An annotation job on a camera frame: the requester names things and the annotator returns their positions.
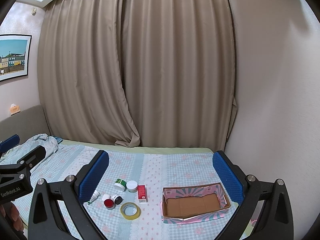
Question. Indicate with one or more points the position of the light blue checkered bedsheet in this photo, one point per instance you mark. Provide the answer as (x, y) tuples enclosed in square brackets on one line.
[(154, 168)]

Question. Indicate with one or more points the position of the yellow tape roll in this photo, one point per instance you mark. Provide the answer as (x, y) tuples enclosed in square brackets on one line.
[(130, 211)]

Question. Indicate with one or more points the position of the white round jar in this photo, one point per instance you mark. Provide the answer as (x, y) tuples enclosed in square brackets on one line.
[(132, 186)]

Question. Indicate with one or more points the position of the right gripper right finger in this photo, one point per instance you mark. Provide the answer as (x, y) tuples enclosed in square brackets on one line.
[(275, 220)]

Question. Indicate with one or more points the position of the framed landscape picture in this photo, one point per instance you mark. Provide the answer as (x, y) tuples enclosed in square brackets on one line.
[(14, 55)]

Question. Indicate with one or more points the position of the small white dropper bottle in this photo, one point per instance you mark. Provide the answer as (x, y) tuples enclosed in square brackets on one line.
[(94, 197)]

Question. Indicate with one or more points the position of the pink patterned cardboard box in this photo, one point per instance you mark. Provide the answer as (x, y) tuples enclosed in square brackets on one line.
[(194, 204)]

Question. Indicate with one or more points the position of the green labelled white jar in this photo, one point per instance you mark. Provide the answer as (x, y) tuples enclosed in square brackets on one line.
[(120, 185)]

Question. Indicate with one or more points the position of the person's left hand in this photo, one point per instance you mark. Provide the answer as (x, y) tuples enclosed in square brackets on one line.
[(14, 215)]

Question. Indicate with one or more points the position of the orange tissue box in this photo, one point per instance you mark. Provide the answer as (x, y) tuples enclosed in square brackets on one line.
[(14, 109)]

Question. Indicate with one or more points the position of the crumpled light blue cloth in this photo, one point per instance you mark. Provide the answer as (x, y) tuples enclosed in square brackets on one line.
[(48, 142)]

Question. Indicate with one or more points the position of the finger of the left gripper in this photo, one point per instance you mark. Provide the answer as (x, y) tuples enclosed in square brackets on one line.
[(31, 159), (10, 143)]

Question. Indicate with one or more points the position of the red rectangular box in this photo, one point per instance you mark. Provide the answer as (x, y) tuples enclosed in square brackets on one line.
[(142, 194)]

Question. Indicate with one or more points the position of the red lidded silver jar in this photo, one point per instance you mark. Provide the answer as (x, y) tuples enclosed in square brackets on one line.
[(109, 204)]

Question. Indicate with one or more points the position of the black and white L'Oreal jar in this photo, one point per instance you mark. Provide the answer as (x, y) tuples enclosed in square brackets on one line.
[(117, 199)]

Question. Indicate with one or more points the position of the beige curtain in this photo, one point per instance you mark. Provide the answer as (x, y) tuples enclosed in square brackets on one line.
[(156, 73)]

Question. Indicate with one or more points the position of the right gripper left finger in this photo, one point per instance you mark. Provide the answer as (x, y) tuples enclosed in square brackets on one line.
[(46, 220)]

